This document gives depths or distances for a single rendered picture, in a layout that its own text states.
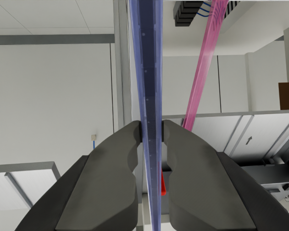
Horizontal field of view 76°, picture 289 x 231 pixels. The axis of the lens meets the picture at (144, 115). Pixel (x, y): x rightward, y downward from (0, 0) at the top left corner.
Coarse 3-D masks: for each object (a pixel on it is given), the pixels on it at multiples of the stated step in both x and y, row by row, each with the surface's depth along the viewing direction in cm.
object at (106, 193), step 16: (128, 128) 12; (112, 144) 10; (128, 144) 10; (96, 160) 9; (112, 160) 9; (128, 160) 9; (80, 176) 8; (96, 176) 8; (112, 176) 8; (128, 176) 8; (80, 192) 8; (96, 192) 7; (112, 192) 7; (128, 192) 7; (80, 208) 7; (96, 208) 7; (112, 208) 7; (128, 208) 7; (64, 224) 6; (80, 224) 6; (96, 224) 6; (112, 224) 7; (128, 224) 7
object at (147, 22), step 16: (144, 0) 8; (160, 0) 8; (144, 16) 8; (160, 16) 8; (144, 32) 8; (160, 32) 8; (144, 48) 9; (160, 48) 9; (144, 64) 9; (160, 64) 9; (144, 80) 10; (160, 80) 10; (144, 96) 11; (160, 96) 11; (144, 112) 12; (160, 112) 12; (144, 128) 13; (160, 128) 13; (144, 144) 14; (160, 144) 14; (144, 160) 15; (160, 160) 15; (160, 176) 17; (160, 192) 19; (160, 208) 22; (160, 224) 25
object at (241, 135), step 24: (216, 120) 34; (240, 120) 34; (264, 120) 35; (288, 120) 36; (216, 144) 39; (240, 144) 40; (264, 144) 41; (288, 144) 41; (144, 168) 43; (168, 168) 44; (144, 192) 52
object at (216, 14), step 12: (216, 0) 19; (216, 12) 20; (216, 24) 21; (204, 36) 23; (216, 36) 22; (204, 48) 23; (204, 60) 24; (204, 72) 25; (204, 84) 27; (192, 96) 28; (192, 108) 30; (192, 120) 32
